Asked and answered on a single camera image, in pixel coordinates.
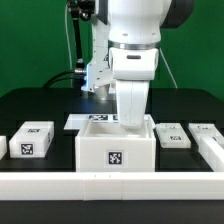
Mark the white cabinet top block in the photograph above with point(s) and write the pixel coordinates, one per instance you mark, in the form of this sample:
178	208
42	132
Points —
32	140

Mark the white cabinet body box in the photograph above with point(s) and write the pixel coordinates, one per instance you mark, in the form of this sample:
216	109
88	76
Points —
116	151

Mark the white block at left edge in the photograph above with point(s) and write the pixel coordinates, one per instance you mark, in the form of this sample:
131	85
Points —
3	146

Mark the white L-shaped boundary rail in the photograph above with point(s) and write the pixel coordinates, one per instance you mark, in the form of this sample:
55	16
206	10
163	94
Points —
89	186

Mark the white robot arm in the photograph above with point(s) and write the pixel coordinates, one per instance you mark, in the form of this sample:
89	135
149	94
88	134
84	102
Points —
126	37

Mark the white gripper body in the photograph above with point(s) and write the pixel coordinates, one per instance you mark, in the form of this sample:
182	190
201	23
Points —
131	97

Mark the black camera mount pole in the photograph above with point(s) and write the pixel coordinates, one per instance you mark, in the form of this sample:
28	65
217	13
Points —
78	36

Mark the white flat marker base plate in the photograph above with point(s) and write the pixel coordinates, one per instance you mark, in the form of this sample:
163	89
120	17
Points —
102	122

